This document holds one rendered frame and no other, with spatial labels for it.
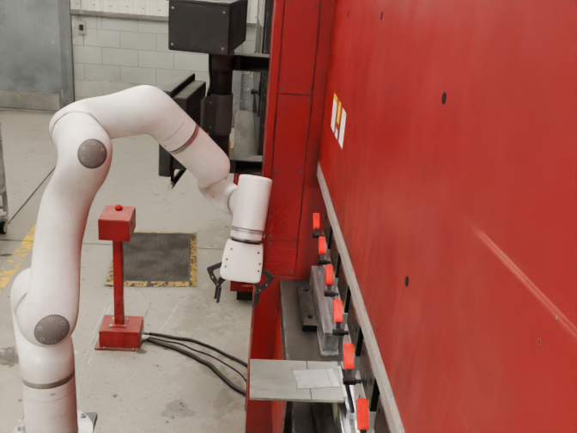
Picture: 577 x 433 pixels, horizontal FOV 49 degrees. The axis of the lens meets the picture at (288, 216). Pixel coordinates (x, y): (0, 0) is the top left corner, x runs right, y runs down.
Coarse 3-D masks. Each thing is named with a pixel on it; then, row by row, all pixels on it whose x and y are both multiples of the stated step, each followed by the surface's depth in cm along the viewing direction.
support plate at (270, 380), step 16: (256, 368) 189; (272, 368) 189; (288, 368) 190; (304, 368) 191; (320, 368) 191; (336, 368) 192; (256, 384) 182; (272, 384) 182; (288, 384) 183; (288, 400) 177; (304, 400) 178; (320, 400) 178; (336, 400) 178
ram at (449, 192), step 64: (384, 0) 144; (448, 0) 98; (512, 0) 74; (576, 0) 60; (384, 64) 141; (448, 64) 96; (512, 64) 73; (576, 64) 59; (384, 128) 137; (448, 128) 94; (512, 128) 72; (576, 128) 58; (384, 192) 134; (448, 192) 93; (512, 192) 71; (576, 192) 58; (384, 256) 130; (448, 256) 91; (512, 256) 70; (576, 256) 57; (384, 320) 127; (448, 320) 90; (512, 320) 69; (576, 320) 56; (448, 384) 88; (512, 384) 68; (576, 384) 56
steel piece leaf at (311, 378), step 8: (296, 376) 186; (304, 376) 186; (312, 376) 187; (320, 376) 187; (328, 376) 187; (296, 384) 180; (304, 384) 183; (312, 384) 183; (320, 384) 184; (328, 384) 184
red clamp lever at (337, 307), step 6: (336, 300) 166; (336, 306) 165; (342, 306) 166; (336, 312) 164; (342, 312) 165; (336, 318) 164; (342, 318) 164; (336, 324) 163; (336, 330) 162; (342, 330) 162
